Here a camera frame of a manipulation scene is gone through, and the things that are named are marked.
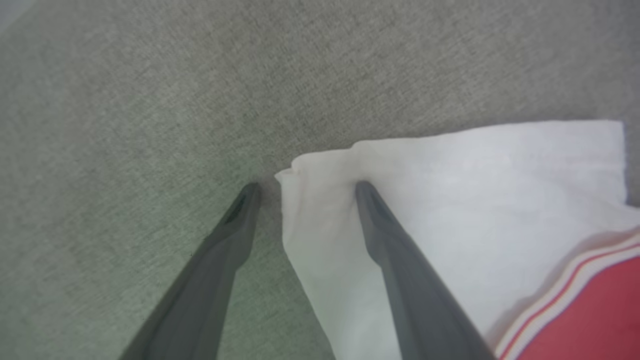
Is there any red and white shirt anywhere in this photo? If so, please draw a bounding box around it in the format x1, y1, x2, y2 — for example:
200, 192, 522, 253
274, 119, 640, 360

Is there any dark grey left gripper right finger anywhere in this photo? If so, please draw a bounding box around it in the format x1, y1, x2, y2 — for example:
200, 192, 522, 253
354, 180, 498, 360

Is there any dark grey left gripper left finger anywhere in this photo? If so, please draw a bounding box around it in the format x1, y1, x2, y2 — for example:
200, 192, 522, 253
118, 182, 262, 360

